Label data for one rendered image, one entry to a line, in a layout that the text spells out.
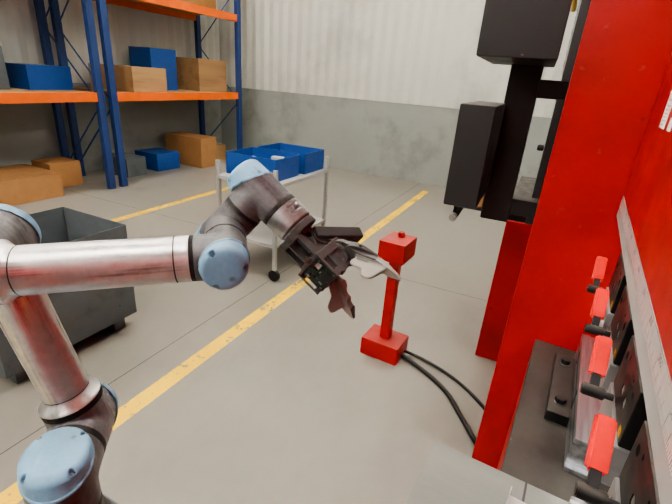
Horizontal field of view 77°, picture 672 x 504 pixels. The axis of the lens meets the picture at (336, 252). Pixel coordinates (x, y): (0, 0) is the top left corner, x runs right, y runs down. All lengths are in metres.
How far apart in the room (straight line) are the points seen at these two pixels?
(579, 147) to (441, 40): 6.29
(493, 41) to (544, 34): 0.15
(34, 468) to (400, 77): 7.36
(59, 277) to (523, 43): 1.42
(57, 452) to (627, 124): 1.52
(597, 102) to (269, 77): 7.89
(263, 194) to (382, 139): 7.16
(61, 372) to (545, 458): 1.05
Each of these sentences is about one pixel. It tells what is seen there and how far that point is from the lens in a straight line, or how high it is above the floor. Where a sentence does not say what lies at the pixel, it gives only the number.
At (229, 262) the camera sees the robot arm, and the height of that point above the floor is 1.39.
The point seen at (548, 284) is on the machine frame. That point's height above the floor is 1.08.
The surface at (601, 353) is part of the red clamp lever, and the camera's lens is 0.77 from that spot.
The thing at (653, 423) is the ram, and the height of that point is 1.35.
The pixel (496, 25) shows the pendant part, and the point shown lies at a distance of 1.62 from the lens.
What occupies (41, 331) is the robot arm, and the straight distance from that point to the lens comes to 0.95.
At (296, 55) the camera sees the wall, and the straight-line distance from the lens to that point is 8.64.
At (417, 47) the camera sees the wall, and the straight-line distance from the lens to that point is 7.71.
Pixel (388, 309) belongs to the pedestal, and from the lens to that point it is 2.69.
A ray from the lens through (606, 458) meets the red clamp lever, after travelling 0.60.
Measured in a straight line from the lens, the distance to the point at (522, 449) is 1.19.
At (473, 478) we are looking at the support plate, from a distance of 0.91.
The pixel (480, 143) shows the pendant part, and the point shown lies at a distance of 1.60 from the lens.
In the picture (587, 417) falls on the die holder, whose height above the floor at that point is 0.97.
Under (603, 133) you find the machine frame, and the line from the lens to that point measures 1.44.
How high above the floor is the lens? 1.66
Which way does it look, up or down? 23 degrees down
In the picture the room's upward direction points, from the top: 4 degrees clockwise
